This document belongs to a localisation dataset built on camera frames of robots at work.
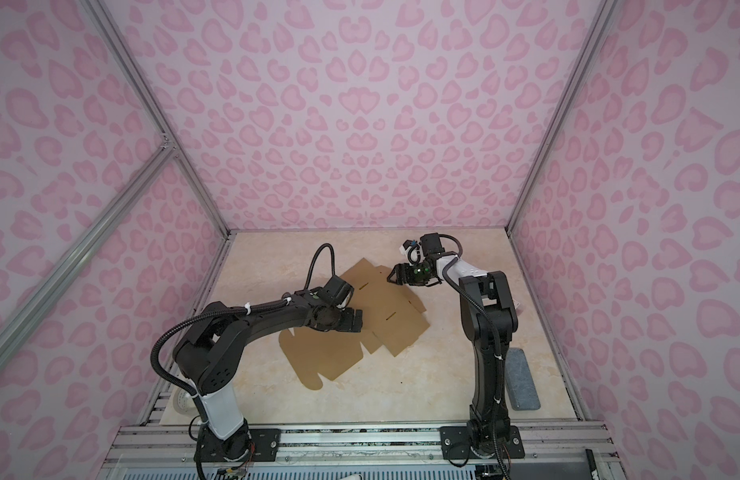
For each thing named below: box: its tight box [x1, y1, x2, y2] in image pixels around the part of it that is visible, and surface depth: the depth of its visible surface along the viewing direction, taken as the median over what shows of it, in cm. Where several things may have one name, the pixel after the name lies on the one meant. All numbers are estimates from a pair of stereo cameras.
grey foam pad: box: [504, 348, 541, 411], surface depth 80 cm
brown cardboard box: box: [278, 258, 430, 390], surface depth 92 cm
